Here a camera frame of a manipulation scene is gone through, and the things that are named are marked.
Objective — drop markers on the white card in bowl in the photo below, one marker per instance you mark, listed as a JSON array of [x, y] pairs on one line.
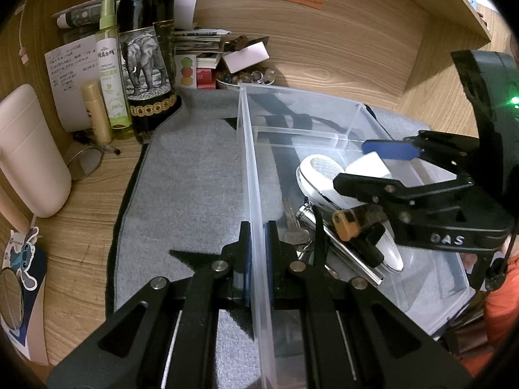
[[246, 57]]

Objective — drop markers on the black gold rectangular lighter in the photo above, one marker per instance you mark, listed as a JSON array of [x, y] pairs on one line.
[[349, 223]]

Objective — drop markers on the person right hand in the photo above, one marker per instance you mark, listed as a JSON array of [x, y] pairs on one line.
[[484, 265]]

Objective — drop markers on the black usb wireless microphone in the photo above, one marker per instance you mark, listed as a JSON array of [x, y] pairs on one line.
[[368, 239]]

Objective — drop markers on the white power plug adapter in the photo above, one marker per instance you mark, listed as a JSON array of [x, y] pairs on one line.
[[369, 165]]

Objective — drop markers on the round wire eyeglasses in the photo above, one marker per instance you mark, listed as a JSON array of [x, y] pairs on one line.
[[86, 159]]

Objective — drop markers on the grey desk mat black letters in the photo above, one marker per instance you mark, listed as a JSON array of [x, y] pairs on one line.
[[185, 201]]

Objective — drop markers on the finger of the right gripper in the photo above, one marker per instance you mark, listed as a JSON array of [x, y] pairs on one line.
[[391, 150]]

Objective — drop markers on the white handwritten note paper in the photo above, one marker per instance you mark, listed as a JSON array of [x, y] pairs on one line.
[[68, 68]]

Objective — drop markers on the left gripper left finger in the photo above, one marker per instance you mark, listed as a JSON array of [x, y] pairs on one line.
[[233, 270]]

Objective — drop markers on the white bowl of stones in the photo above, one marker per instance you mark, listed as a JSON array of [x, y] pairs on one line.
[[255, 74]]

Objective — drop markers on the blue cartoon sticker card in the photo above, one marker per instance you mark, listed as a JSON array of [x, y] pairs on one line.
[[25, 261]]

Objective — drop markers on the white handheld massager device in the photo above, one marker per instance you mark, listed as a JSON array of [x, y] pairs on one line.
[[315, 176]]

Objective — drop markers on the silver keys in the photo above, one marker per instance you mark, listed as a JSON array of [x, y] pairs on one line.
[[295, 235]]

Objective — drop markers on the silver metal flashlight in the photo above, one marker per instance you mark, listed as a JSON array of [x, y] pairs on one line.
[[305, 214]]

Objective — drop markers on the round wooden coaster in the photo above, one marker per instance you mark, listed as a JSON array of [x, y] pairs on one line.
[[12, 307]]

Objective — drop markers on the dark wine bottle elephant label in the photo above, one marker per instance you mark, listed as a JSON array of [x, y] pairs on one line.
[[146, 46]]

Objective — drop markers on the orange sleeve forearm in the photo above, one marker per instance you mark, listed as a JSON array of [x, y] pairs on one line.
[[500, 315]]

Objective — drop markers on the green spray bottle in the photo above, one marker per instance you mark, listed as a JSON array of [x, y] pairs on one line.
[[109, 64]]

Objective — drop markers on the beige pink thermos mug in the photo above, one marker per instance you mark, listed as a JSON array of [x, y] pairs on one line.
[[30, 159]]

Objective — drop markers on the clear plastic storage box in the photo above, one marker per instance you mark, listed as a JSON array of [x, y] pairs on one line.
[[282, 126]]

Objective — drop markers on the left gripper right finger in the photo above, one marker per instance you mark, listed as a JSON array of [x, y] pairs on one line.
[[282, 281]]

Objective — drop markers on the yellow lip balm tube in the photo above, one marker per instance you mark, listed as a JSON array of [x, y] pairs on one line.
[[95, 108]]

